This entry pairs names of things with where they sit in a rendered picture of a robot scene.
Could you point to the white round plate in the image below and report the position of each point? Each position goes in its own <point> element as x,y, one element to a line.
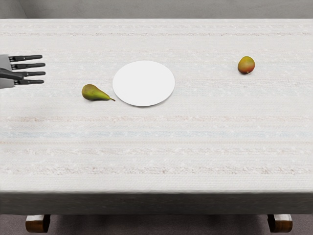
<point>143,83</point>

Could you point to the red-green mango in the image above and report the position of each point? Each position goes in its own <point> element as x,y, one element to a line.
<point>246,64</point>

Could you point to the green pear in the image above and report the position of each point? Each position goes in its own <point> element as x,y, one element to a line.
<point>92,93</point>

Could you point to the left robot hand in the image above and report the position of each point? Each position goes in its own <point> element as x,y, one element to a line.
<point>5,63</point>

